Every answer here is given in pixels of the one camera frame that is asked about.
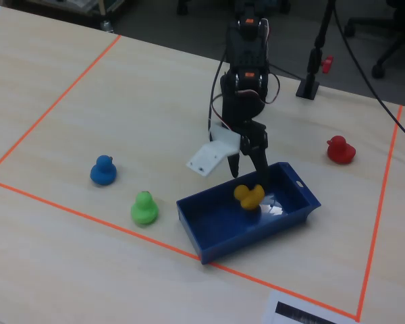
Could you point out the green rubber duck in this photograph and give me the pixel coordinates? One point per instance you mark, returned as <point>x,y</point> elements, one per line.
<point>144,209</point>

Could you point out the yellow rubber duck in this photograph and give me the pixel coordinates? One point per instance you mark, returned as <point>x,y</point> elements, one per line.
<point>249,196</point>

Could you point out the red clamp knob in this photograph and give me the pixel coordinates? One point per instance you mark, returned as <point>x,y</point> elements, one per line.
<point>328,64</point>

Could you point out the orange tape strip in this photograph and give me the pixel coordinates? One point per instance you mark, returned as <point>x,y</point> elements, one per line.
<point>54,104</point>
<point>381,202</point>
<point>138,233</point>

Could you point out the blue rubber duck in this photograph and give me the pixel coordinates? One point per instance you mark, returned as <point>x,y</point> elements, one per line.
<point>103,171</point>

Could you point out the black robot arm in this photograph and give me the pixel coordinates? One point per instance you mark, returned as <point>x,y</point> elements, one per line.
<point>244,67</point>

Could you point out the blue plastic box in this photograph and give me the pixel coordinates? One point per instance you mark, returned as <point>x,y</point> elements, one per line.
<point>229,226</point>

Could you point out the black camera stand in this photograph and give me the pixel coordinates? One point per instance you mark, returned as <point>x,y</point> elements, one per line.
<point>312,67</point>

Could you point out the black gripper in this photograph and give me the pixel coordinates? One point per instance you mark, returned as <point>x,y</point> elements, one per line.
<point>255,138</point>

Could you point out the black office chair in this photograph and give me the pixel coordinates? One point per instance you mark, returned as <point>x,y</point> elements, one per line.
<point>391,37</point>

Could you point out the white printed paper sheet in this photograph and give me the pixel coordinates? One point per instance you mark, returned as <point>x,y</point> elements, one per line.
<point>300,308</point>

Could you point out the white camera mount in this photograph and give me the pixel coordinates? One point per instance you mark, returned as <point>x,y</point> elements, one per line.
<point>212,153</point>

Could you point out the red rubber duck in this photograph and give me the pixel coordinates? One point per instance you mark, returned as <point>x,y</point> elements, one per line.
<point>340,150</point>

